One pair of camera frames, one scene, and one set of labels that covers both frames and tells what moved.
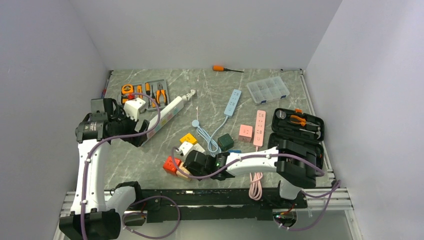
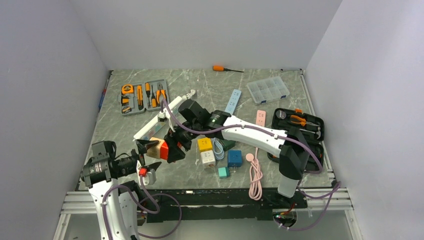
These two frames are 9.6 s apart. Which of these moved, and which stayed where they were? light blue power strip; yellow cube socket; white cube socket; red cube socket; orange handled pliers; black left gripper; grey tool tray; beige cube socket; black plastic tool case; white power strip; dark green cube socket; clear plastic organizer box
Moved: yellow cube socket; black left gripper; white cube socket; red cube socket; beige cube socket
Stayed: clear plastic organizer box; dark green cube socket; orange handled pliers; black plastic tool case; grey tool tray; white power strip; light blue power strip
